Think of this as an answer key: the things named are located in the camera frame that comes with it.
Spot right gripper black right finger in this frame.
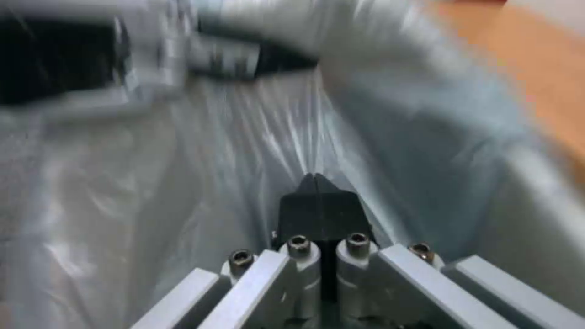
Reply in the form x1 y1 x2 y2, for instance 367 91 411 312
319 174 585 329

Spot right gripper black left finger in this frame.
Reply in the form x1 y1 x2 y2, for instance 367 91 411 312
132 173 324 329

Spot translucent white garbage bag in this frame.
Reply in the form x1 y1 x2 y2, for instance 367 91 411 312
0 0 585 329

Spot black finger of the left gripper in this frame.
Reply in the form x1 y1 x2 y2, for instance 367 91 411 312
132 20 321 85

